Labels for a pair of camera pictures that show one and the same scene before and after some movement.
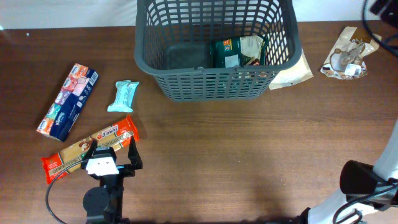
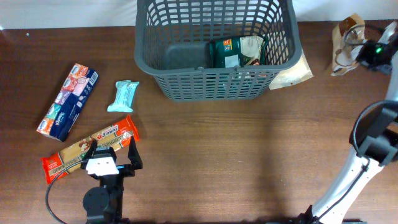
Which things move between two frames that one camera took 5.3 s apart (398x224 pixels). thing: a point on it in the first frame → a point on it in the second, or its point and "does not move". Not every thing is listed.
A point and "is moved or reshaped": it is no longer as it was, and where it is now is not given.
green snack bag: (237, 51) does not move
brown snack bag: (346, 60) is moved or reshaped
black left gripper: (128, 170) does not move
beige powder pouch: (300, 72) does not move
